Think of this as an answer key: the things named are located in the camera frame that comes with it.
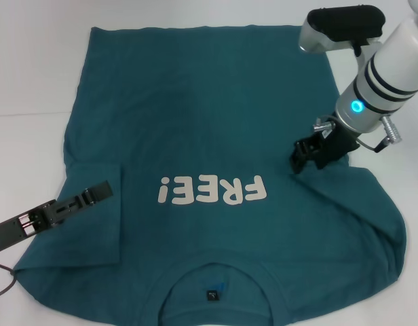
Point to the teal t-shirt with FREE print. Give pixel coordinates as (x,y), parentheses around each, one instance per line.
(195,119)

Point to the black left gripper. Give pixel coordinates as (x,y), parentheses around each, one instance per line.
(12,232)

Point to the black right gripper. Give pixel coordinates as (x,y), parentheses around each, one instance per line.
(334,146)

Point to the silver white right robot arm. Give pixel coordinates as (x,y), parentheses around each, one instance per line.
(382,74)

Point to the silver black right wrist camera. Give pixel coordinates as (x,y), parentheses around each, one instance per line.
(344,23)

